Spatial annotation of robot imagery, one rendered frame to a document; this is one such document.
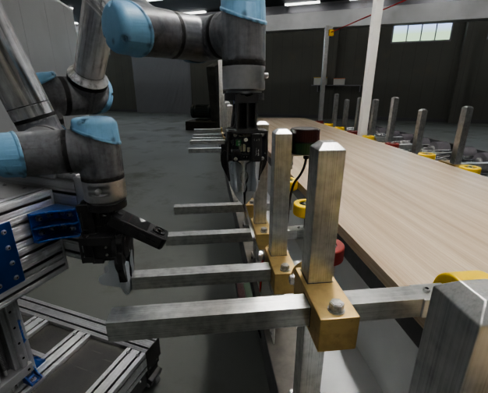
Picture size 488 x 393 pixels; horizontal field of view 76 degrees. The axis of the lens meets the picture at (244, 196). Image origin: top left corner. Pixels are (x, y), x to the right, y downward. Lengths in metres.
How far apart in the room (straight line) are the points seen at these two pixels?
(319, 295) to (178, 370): 1.29
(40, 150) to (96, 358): 1.07
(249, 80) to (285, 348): 0.55
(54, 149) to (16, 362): 0.90
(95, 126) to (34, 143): 0.10
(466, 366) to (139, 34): 0.52
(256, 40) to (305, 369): 0.53
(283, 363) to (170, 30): 0.65
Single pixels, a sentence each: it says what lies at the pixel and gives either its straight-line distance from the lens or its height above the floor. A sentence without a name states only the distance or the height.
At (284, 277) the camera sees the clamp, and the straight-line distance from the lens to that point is 0.67.
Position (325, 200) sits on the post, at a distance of 0.41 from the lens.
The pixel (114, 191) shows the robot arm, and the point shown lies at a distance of 0.61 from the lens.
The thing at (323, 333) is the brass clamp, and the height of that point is 0.95.
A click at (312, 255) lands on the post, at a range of 0.44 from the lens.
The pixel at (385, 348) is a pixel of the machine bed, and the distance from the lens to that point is 0.78.
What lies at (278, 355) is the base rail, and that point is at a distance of 0.74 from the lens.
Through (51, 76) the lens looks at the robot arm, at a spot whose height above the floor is 1.26.
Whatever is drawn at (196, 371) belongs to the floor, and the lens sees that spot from 1.66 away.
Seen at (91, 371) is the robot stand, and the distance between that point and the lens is 1.48.
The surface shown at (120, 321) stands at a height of 0.96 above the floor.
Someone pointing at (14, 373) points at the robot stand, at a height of 0.36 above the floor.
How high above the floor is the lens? 1.23
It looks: 19 degrees down
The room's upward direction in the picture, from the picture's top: straight up
